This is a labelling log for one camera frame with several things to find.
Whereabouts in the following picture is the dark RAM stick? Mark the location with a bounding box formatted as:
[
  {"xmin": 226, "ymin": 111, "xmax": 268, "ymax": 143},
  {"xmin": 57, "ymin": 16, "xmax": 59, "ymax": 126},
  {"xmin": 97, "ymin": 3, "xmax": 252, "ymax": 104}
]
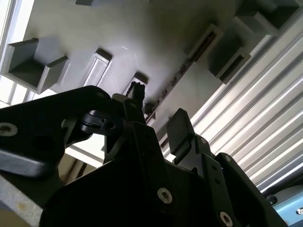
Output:
[{"xmin": 142, "ymin": 29, "xmax": 217, "ymax": 122}]

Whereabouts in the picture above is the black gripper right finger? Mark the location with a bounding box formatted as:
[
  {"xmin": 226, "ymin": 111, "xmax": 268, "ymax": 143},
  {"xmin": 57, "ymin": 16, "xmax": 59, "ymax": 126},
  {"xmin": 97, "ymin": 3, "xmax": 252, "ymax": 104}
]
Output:
[{"xmin": 166, "ymin": 108, "xmax": 240, "ymax": 227}]

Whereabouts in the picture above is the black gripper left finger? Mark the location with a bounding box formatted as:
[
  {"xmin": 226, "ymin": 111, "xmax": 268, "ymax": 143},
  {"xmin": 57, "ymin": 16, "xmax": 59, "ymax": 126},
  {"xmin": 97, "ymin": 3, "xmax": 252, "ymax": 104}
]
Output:
[{"xmin": 0, "ymin": 82, "xmax": 176, "ymax": 209}]

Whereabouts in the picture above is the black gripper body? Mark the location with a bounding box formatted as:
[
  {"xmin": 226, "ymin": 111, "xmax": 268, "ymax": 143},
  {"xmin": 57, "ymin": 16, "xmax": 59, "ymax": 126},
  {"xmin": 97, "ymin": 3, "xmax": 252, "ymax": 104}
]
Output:
[{"xmin": 41, "ymin": 152, "xmax": 287, "ymax": 227}]

